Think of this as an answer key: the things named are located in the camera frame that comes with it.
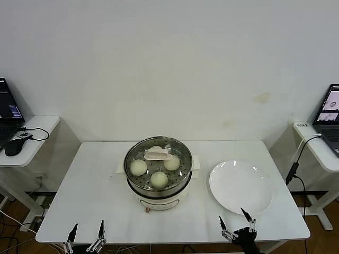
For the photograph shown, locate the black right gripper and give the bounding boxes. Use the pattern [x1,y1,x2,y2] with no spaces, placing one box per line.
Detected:
[218,207,262,254]

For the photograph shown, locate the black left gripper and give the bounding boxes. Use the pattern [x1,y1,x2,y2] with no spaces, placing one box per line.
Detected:
[63,220,106,254]

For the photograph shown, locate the glass pot lid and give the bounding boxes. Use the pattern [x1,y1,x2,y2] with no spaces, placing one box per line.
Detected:
[124,136,193,192]

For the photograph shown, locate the perforated steel steamer basket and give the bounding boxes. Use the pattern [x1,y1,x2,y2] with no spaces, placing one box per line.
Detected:
[123,136,193,198]

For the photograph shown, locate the white round plate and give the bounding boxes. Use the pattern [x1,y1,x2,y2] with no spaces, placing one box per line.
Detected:
[209,160,273,215]

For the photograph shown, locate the grey floor power strip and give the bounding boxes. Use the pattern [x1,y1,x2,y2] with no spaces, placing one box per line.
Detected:
[20,215,46,232]

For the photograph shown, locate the cream electric cooker base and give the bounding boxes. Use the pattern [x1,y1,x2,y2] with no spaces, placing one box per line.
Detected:
[116,155,202,214]

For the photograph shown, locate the black computer mouse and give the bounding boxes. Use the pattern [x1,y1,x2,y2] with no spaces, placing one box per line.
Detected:
[4,138,26,157]

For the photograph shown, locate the white side desk rounded top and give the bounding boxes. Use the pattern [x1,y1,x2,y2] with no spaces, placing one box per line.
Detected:
[0,115,61,232]

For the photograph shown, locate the grey laptop image windows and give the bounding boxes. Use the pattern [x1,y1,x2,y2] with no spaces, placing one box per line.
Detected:
[312,84,339,157]

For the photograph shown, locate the black laptop dark screen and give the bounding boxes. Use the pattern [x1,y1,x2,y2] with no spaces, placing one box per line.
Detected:
[0,77,26,151]

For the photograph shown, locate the black cable with adapter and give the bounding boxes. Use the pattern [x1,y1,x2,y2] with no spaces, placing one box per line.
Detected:
[285,135,323,219]

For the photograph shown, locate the white cable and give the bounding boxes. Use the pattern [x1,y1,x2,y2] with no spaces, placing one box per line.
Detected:
[291,133,323,162]

